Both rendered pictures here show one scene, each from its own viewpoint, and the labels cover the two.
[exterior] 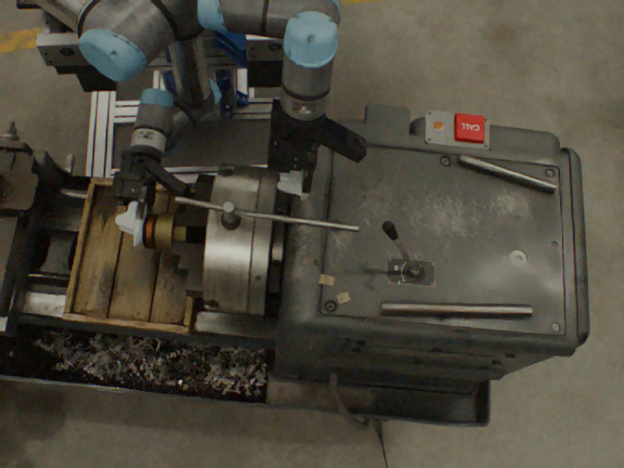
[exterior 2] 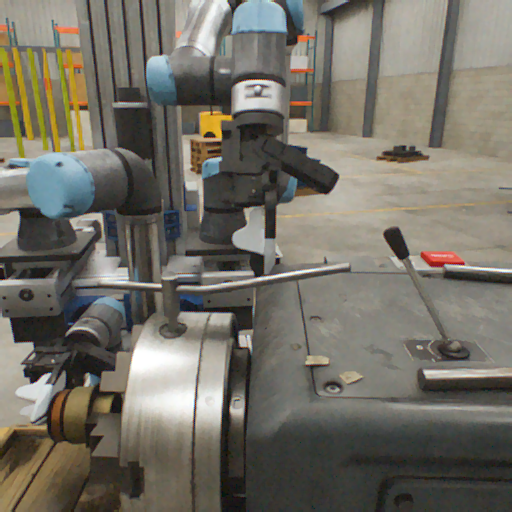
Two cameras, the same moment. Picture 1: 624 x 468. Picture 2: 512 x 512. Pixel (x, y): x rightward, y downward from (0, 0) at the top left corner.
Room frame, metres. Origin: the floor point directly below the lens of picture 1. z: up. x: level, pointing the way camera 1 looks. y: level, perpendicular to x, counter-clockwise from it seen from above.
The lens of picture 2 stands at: (-0.11, -0.02, 1.54)
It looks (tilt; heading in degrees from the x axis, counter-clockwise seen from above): 20 degrees down; 7
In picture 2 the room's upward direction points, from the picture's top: straight up
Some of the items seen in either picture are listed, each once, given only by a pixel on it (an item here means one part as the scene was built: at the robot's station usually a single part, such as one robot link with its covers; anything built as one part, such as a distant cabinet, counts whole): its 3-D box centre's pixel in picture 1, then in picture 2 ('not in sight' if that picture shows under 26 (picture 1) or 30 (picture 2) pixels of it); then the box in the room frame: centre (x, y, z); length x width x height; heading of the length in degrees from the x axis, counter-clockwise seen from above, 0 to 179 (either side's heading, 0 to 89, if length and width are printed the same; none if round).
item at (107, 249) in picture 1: (138, 253); (43, 507); (0.41, 0.40, 0.89); 0.36 x 0.30 x 0.04; 5
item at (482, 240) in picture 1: (422, 252); (441, 423); (0.49, -0.25, 1.06); 0.59 x 0.48 x 0.39; 95
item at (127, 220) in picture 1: (129, 222); (34, 393); (0.41, 0.38, 1.11); 0.09 x 0.06 x 0.03; 5
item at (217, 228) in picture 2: not in sight; (224, 220); (1.11, 0.22, 1.21); 0.15 x 0.15 x 0.10
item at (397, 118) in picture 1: (386, 125); (350, 269); (0.68, -0.11, 1.24); 0.09 x 0.08 x 0.03; 95
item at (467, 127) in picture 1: (469, 129); (441, 260); (0.70, -0.27, 1.26); 0.06 x 0.06 x 0.02; 5
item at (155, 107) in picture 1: (153, 115); (101, 323); (0.68, 0.40, 1.10); 0.11 x 0.08 x 0.09; 5
